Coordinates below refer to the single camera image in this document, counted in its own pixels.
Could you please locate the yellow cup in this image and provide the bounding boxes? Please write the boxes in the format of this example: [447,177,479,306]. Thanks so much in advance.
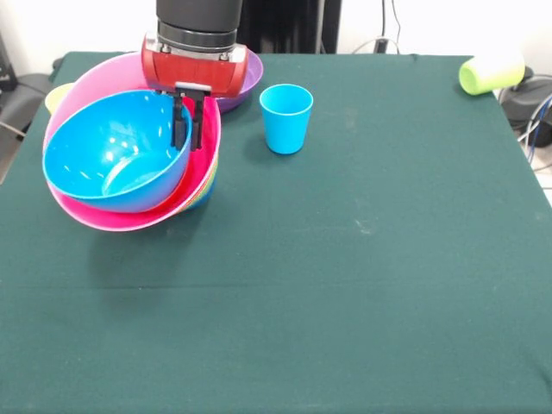
[44,82,75,116]

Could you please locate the large pink bowl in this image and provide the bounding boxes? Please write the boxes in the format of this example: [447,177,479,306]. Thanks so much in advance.
[42,51,223,233]

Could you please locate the purple bowl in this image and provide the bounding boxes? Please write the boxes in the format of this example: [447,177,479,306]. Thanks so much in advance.
[217,50,265,114]

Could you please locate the tangled cable bundle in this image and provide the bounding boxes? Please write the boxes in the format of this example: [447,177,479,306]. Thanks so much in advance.
[516,92,552,172]

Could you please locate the dark green table cloth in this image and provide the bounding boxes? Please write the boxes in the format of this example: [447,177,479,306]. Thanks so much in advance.
[0,50,552,414]

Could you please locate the light blue cup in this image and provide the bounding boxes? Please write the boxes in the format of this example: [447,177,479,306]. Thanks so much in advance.
[259,84,315,155]

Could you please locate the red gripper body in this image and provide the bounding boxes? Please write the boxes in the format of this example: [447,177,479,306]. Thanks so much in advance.
[141,33,251,99]

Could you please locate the large orange bowl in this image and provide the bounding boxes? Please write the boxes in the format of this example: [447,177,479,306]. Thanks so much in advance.
[189,146,222,207]

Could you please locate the grey chair base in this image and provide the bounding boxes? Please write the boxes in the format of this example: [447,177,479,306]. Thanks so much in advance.
[0,72,55,130]
[498,71,552,130]

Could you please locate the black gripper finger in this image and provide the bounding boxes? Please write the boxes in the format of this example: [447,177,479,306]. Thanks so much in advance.
[189,92,208,152]
[171,91,187,150]

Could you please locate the green bowl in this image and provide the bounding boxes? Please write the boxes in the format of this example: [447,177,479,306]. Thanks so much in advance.
[198,166,219,200]

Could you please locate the large light blue bowl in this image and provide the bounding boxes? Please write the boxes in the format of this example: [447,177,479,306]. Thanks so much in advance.
[41,89,194,215]

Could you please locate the light green cup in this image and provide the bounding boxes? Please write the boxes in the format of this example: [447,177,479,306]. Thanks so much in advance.
[457,42,526,97]

